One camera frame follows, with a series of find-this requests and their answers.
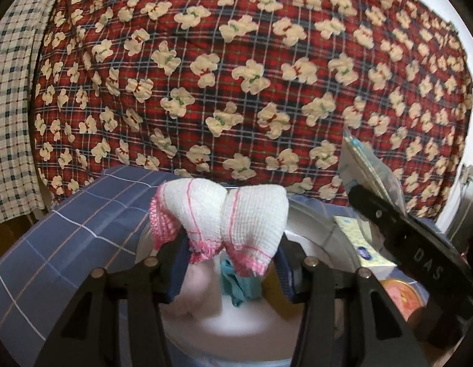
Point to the teal cloth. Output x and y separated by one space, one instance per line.
236 286

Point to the white pink-edged dishcloth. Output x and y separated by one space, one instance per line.
251 221

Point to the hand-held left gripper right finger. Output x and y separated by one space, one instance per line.
286 275

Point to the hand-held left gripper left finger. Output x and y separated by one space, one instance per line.
179 279

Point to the yellow dotted tissue pack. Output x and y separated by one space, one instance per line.
355 233

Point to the green checked cloth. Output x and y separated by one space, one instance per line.
14 103

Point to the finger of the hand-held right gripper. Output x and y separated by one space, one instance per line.
374 210

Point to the orange round lid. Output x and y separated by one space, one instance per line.
401 294

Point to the clear cotton swab pack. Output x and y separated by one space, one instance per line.
370 172

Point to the round metal tin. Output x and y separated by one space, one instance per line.
320 233

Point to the blue checked sheet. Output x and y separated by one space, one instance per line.
68 237

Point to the red plaid bear-print blanket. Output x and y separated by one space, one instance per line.
259 46

